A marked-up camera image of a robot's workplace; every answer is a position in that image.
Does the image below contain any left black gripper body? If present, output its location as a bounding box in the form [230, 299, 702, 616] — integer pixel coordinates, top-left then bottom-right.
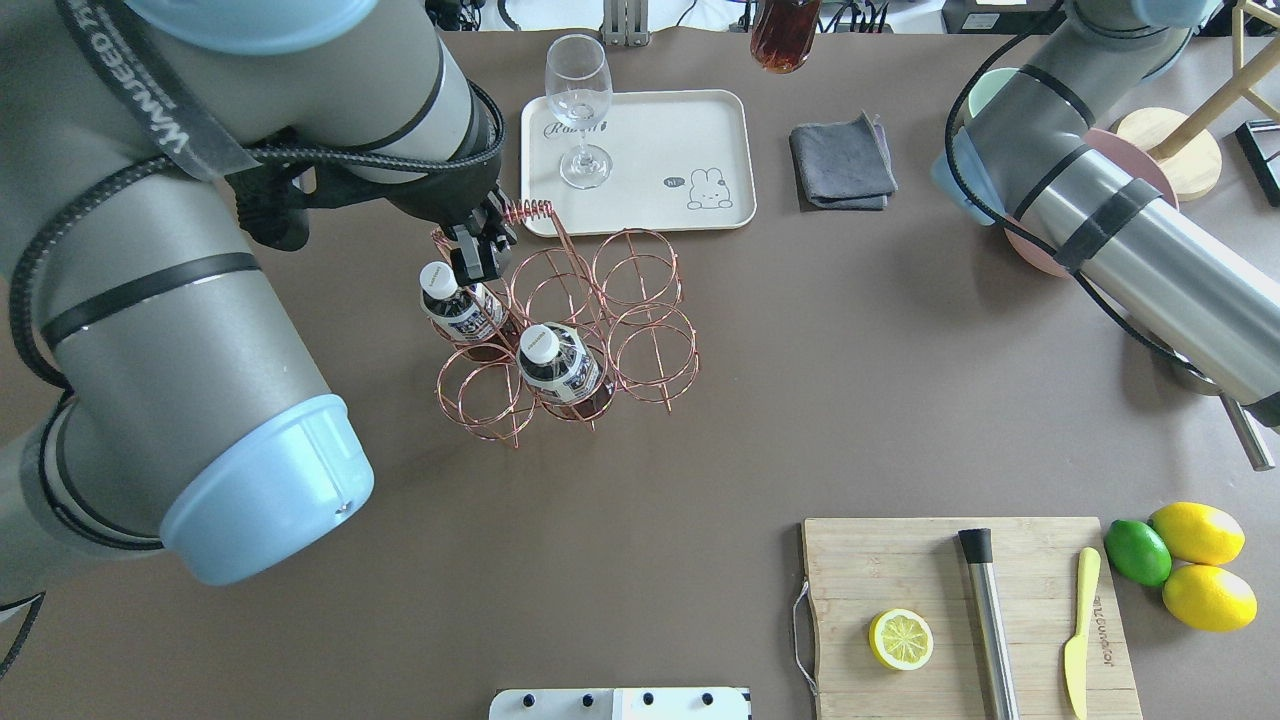
[387, 155, 502, 236]

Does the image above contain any copper wire bottle basket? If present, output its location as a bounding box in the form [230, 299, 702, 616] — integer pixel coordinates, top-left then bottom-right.
[428, 201, 700, 447]

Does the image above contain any tea bottle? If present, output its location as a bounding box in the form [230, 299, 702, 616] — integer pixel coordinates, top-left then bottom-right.
[750, 1, 822, 74]
[516, 322, 614, 421]
[419, 261, 517, 363]

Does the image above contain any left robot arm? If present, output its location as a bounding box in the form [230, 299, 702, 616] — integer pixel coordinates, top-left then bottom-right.
[3, 1, 512, 652]

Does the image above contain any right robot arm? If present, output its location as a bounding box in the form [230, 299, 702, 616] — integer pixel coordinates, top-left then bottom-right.
[932, 1, 1279, 429]

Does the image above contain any clear wine glass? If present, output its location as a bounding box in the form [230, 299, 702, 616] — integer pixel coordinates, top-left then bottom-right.
[544, 35, 613, 190]

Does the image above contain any cream rabbit tray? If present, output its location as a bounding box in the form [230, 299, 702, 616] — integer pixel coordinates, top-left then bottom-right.
[520, 88, 756, 234]

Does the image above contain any grey folded cloth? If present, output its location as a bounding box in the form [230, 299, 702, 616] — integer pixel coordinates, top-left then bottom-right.
[788, 113, 899, 211]

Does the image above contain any bamboo cutting board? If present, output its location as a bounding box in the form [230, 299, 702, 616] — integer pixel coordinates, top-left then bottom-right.
[800, 518, 1143, 719]

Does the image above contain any green bowl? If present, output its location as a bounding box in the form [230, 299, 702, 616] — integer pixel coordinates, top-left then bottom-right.
[960, 67, 1018, 124]

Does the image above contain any half lemon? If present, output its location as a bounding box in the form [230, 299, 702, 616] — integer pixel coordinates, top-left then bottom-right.
[868, 609, 934, 671]

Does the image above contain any pink bowl with ice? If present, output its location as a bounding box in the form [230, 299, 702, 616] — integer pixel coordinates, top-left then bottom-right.
[1005, 128, 1180, 278]

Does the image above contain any steel muddler black tip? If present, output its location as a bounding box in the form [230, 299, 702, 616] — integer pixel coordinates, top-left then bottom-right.
[957, 528, 1021, 719]

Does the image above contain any wooden cup rack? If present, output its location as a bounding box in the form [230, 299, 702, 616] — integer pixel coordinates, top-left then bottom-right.
[1111, 1, 1279, 201]

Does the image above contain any yellow plastic knife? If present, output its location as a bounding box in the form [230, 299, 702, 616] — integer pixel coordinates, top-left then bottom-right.
[1062, 547, 1101, 719]

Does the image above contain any green lime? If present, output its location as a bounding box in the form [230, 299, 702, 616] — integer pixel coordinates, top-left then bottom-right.
[1103, 519, 1172, 588]

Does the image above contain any yellow lemon upper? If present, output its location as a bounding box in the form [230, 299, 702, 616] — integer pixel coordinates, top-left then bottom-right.
[1149, 501, 1245, 566]

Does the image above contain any yellow lemon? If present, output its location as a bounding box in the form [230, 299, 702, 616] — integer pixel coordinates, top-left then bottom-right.
[1149, 501, 1245, 566]
[1161, 564, 1258, 633]

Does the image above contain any black glass rack tray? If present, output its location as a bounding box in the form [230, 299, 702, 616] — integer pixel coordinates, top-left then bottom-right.
[1233, 120, 1279, 208]

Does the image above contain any metal ice scoop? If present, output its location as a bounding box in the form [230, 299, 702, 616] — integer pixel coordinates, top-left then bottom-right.
[1172, 351, 1276, 471]

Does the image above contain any yellow lemon lower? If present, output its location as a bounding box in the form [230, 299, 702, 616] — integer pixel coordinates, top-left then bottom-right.
[1161, 564, 1258, 633]

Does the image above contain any aluminium frame post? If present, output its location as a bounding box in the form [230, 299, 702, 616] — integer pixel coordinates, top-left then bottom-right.
[600, 0, 652, 47]

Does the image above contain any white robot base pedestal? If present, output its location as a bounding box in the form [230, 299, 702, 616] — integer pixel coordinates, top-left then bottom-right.
[488, 685, 753, 719]

